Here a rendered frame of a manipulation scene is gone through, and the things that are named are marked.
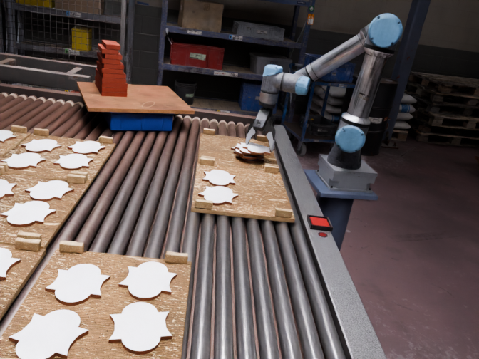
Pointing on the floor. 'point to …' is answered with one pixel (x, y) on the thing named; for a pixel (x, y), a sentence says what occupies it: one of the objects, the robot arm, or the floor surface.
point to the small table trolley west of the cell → (293, 129)
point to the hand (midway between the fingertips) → (259, 148)
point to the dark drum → (378, 117)
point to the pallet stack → (444, 108)
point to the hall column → (405, 62)
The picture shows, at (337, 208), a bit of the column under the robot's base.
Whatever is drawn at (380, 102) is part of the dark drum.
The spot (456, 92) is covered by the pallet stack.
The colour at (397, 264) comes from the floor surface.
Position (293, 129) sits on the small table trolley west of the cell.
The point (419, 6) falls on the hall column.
